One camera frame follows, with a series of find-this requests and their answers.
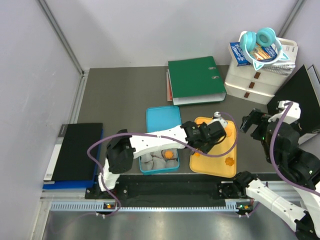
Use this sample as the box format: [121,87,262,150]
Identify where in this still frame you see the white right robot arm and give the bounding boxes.
[232,100,320,240]

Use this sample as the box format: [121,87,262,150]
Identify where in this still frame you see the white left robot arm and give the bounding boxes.
[96,113,234,199]

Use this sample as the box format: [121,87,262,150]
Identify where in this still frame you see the orange dotted round cookie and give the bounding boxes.
[195,118,206,125]

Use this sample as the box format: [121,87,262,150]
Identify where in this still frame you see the white drawer unit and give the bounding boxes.
[223,37,299,105]

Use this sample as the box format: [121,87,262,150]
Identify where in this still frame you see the orange flower shaped cookie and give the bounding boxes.
[224,157,236,167]

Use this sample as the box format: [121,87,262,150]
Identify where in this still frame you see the yellow plastic tray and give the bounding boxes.
[189,120,237,178]

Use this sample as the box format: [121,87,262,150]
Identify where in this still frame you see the blue cookie tin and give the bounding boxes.
[139,148,180,175]

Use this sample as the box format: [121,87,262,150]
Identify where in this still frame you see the blue tin lid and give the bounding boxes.
[146,105,182,133]

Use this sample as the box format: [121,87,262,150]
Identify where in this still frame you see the red folder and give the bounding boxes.
[166,70,173,102]

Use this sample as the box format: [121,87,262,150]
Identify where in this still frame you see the spiral notebook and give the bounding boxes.
[268,64,296,76]

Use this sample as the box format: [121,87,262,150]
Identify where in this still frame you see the blue white book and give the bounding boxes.
[228,42,277,67]

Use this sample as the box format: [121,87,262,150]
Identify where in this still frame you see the teal cat ear headphones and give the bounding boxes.
[239,27,290,71]

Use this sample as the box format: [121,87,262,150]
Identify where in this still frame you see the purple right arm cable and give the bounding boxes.
[269,100,320,198]

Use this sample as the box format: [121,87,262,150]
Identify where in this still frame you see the black ring binder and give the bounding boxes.
[267,65,320,144]

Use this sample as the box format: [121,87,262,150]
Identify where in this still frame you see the green ring binder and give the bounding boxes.
[168,56,227,106]

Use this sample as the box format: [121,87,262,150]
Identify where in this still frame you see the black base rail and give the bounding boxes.
[85,173,252,208]

